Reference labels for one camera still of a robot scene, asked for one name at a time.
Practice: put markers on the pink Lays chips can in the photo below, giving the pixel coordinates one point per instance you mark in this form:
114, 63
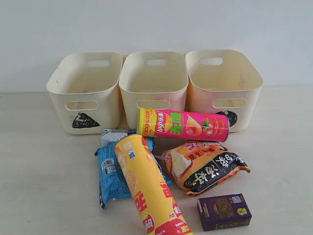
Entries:
182, 125

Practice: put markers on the orange black noodle bag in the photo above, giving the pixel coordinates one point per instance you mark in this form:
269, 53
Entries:
198, 166

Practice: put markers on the yellow Lays chips can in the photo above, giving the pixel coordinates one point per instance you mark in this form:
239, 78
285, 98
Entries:
154, 201

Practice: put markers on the purple small box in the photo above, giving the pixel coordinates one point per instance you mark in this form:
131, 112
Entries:
223, 212

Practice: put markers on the middle cream bin square mark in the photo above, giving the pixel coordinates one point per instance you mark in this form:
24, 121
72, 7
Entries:
155, 79

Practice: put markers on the right cream bin circle mark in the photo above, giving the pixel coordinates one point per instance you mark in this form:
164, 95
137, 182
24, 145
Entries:
223, 82

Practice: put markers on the left cream bin triangle mark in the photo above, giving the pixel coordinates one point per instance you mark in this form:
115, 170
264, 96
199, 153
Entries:
85, 93

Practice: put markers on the blue noodle bag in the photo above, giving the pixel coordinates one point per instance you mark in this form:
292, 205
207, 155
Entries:
112, 183

